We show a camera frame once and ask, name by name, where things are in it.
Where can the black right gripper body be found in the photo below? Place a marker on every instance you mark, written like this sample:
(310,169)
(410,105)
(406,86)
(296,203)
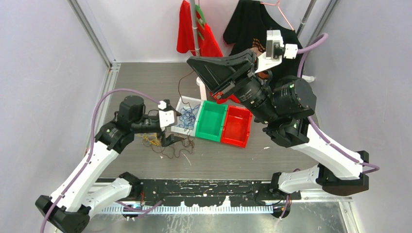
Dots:
(250,91)

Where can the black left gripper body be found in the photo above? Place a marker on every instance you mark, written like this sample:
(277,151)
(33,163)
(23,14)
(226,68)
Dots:
(165,140)

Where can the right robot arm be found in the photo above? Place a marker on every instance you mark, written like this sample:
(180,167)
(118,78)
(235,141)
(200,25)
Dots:
(285,108)

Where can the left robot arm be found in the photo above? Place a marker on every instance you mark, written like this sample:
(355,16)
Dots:
(70,207)

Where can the metal clothes stand pole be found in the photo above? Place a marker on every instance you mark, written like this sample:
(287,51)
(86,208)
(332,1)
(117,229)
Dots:
(199,82)

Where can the red t-shirt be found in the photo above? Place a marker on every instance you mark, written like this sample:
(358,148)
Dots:
(207,45)

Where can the red plastic bin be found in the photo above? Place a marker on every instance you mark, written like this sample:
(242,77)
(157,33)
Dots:
(236,128)

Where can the white plastic bin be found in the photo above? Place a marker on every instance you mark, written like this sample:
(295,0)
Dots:
(189,108)

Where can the green plastic bin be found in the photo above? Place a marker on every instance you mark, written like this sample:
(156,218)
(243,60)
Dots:
(211,120)

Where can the black printed t-shirt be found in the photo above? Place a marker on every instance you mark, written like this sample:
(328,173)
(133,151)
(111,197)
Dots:
(247,29)

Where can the green clothes hanger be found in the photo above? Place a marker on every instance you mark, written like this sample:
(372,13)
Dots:
(201,22)

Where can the pink clothes hanger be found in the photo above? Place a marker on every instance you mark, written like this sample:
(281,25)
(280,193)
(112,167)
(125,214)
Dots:
(277,5)

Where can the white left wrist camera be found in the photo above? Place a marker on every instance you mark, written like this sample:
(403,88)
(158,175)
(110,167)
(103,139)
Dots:
(168,116)

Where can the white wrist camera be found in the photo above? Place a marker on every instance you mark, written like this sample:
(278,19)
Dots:
(276,51)
(168,116)

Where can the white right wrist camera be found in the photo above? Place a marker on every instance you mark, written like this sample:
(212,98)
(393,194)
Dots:
(276,51)

